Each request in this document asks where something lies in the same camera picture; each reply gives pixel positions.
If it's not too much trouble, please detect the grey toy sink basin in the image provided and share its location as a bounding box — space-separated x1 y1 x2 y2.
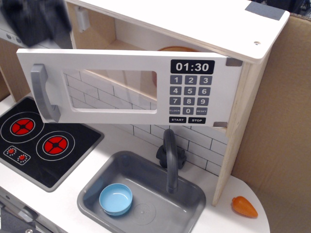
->
77 151 206 233

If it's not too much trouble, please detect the wooden toy microwave cabinet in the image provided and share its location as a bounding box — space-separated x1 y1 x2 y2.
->
67 0 290 206

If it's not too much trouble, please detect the orange transparent toy pot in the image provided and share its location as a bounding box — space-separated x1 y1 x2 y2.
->
152 46 198 86

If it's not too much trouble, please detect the black toy stove top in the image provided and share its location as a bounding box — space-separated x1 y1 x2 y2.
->
0 97 104 192

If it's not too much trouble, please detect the grey range hood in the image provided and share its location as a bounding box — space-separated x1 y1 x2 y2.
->
0 13 72 49

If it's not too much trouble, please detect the brown cardboard panel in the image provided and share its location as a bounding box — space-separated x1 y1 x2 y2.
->
232 15 311 233

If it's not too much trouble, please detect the dark grey toy faucet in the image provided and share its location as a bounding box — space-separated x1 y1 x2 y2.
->
156 129 187 194

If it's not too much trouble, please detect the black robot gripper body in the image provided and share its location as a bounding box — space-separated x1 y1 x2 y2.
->
1 0 72 47

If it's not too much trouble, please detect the light blue bowl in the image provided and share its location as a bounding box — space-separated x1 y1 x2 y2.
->
99 183 133 216

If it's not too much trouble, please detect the white toy microwave door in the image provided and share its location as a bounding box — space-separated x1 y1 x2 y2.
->
17 49 242 127

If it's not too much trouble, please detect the orange toy carrot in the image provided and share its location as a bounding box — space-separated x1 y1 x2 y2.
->
232 196 258 218

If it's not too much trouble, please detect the grey tape patch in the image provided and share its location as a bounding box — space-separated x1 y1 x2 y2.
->
245 1 285 20

